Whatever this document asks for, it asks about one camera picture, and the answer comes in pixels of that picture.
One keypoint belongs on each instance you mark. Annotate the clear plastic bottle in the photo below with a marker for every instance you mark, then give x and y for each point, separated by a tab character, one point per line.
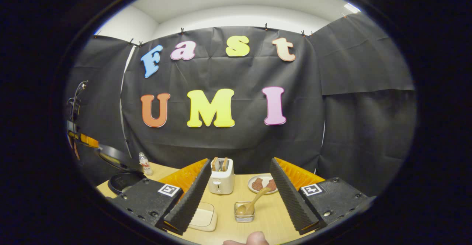
146	165

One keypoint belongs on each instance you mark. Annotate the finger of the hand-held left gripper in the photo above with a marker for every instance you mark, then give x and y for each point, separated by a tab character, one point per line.
76	151
89	141

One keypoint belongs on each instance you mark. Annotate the brown meat piece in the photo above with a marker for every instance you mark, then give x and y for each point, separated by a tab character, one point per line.
271	185
257	184

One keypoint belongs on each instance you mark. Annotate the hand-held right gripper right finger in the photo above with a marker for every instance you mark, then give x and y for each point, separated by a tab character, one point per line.
291	200

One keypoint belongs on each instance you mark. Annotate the row of black cloth clips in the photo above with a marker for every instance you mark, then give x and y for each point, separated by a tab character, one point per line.
181	30

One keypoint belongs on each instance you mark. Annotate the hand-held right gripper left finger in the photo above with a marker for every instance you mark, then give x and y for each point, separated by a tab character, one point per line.
188	204

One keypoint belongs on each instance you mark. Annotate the clear glass dish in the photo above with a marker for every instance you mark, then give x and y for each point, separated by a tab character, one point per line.
206	228

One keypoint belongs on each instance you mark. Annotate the black rice cooker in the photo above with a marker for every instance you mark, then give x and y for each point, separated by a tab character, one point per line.
123	180

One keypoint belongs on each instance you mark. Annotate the ceiling light panel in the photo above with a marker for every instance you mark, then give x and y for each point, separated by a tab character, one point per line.
352	7

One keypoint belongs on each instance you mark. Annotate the white toaster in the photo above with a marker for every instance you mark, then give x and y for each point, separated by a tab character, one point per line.
221	182

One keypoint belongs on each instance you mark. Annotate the wooden spoon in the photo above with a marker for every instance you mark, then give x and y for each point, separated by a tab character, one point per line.
258	197

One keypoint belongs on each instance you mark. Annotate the white round plate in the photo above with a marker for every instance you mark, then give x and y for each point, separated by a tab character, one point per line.
263	191

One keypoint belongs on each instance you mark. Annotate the white rice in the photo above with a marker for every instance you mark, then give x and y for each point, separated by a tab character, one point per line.
203	218

